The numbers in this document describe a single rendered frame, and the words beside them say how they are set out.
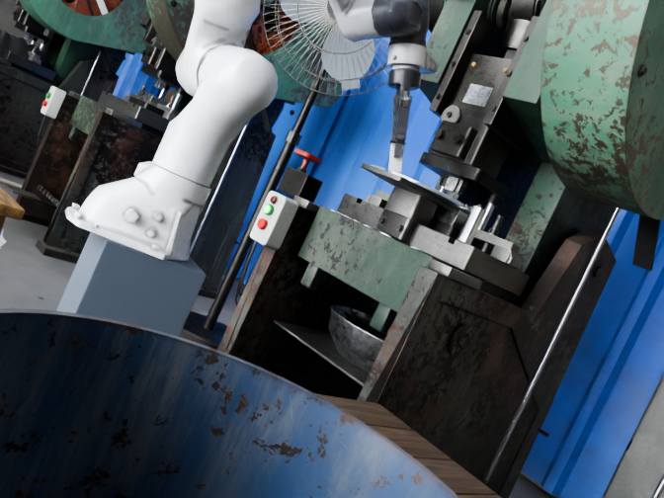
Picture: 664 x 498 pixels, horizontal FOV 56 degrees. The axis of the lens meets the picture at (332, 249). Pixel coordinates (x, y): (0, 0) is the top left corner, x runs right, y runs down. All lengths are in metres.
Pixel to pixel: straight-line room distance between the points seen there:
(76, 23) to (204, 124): 3.22
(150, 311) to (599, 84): 0.90
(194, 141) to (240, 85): 0.13
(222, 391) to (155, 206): 0.55
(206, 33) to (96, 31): 3.19
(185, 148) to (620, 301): 1.93
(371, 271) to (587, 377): 1.36
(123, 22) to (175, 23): 1.83
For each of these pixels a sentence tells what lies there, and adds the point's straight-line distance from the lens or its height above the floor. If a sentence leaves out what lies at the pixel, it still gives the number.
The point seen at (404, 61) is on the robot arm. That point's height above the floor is 1.02.
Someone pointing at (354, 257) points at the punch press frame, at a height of 0.56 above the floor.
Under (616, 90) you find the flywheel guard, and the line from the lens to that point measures 1.27.
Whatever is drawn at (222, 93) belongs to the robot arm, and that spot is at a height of 0.75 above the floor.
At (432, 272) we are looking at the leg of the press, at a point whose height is 0.62.
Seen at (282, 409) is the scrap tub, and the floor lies 0.45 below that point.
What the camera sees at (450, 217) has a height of 0.75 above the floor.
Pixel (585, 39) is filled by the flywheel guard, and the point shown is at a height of 1.12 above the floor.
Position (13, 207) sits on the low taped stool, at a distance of 1.72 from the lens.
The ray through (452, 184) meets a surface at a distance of 1.69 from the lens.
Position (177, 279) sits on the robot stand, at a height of 0.43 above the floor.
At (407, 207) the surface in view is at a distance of 1.54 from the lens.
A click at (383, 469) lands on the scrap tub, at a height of 0.46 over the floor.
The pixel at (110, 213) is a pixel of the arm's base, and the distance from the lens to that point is 1.12.
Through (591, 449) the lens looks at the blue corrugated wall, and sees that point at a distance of 2.64.
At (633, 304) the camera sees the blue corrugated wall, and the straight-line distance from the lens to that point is 2.61.
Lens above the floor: 0.65
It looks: 3 degrees down
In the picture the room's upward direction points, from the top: 25 degrees clockwise
